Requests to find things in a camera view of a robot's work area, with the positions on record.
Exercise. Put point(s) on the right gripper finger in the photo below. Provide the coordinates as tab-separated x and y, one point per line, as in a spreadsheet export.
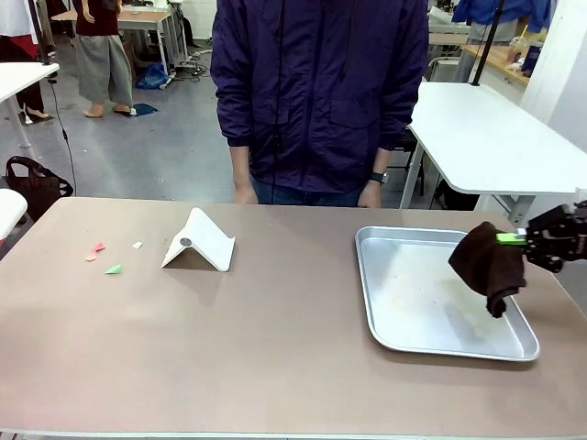
511	238
548	256

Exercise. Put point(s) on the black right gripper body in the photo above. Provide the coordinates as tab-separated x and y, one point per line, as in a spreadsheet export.
577	234

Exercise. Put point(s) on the dark brown cloth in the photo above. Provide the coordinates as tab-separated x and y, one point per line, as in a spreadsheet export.
486	266

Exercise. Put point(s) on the person's right forearm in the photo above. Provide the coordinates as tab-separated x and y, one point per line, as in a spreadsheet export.
240	165

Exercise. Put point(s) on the person's left forearm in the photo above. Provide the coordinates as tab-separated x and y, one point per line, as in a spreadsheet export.
381	160

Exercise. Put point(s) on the person's left hand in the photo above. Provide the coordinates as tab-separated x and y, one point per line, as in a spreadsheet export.
370	197

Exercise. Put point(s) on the person's right hand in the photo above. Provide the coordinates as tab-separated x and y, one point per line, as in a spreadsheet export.
245	194

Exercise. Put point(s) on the large white table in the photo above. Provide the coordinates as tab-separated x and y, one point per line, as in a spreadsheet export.
481	137

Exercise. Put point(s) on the silver metal tray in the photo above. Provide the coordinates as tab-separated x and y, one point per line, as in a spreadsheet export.
413	311

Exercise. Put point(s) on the black wristwatch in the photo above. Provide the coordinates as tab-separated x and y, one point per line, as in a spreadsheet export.
379	178

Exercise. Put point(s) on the wooden counter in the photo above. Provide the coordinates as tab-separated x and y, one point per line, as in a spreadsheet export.
502	62

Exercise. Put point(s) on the dark blue bottle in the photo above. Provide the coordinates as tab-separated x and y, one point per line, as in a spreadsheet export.
532	59

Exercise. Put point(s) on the plastic drink cup with straw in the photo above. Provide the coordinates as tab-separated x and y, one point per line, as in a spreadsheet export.
517	49

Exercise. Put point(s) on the black metal pole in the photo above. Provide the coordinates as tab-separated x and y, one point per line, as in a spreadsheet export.
487	41

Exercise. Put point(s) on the person in purple jacket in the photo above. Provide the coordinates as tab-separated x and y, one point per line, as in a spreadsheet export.
321	91

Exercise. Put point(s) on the white folded roller stand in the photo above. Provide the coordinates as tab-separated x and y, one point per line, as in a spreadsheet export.
206	243

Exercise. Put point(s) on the dark blue floor mat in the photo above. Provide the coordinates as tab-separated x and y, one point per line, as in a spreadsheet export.
144	109

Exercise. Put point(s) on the blue plastic bag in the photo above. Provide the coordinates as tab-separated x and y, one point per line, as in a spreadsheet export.
152	77

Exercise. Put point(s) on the green paper scrap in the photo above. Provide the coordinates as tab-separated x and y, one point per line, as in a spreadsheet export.
114	270

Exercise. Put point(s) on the red paper scrap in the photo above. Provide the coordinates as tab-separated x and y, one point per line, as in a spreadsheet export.
98	248

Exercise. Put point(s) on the wooden top background table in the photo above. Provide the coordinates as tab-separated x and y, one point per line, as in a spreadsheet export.
137	19

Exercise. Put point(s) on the person in grey trousers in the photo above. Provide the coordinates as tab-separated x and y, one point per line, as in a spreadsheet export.
101	64

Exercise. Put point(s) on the black handbag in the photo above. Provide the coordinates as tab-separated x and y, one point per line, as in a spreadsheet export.
39	190

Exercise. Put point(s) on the small white table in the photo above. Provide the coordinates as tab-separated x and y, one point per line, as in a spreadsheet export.
23	75

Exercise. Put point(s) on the person in red white clothes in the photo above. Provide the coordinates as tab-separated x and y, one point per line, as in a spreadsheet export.
18	46

